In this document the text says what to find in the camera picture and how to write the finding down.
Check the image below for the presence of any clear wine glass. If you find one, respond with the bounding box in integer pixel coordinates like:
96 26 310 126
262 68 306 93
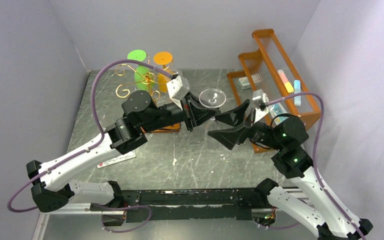
171 69 183 78
198 88 227 150

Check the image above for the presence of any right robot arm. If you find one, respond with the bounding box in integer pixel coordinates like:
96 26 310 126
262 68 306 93
209 102 373 240

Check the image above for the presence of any green plastic wine glass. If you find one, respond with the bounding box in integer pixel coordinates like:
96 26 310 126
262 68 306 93
127 49 155 93

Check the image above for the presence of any flat blister pack on table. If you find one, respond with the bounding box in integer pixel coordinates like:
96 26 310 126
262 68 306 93
96 150 136 169

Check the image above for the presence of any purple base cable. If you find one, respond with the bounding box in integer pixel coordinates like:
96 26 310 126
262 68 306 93
256 215 301 231
92 203 153 234

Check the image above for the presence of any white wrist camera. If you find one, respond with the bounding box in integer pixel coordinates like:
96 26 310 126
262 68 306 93
166 74 190 110
252 89 269 124

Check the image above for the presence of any gold wire glass rack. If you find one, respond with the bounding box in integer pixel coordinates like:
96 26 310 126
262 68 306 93
115 54 181 133

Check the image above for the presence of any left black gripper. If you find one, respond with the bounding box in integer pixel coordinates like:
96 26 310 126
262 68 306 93
144 94 223 135

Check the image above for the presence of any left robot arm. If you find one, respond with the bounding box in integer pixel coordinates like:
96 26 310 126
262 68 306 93
26 89 226 213

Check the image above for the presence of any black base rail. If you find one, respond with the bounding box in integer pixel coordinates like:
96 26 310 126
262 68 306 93
108 187 272 223

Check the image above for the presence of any light blue highlighter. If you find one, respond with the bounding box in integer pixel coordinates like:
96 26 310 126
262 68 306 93
293 79 302 107

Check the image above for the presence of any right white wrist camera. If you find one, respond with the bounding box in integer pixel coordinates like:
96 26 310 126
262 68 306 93
252 89 269 124

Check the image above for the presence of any orange plastic wine glass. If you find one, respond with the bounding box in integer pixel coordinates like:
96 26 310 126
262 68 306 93
153 51 173 93

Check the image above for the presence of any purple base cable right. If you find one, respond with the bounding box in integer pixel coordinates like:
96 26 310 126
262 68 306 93
256 215 301 231

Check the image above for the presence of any orange wooden shelf rack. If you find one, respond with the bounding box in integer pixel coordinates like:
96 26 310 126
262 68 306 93
226 28 324 154

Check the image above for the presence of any small white box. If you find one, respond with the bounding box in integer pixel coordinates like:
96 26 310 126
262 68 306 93
238 76 252 90

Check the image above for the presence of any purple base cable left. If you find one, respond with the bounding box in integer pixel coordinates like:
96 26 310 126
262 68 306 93
92 203 153 234

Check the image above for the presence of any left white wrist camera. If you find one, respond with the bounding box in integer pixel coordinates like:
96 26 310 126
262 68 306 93
166 74 190 110

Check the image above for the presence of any pink yellow highlighter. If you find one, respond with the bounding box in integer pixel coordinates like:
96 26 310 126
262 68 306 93
277 69 294 94

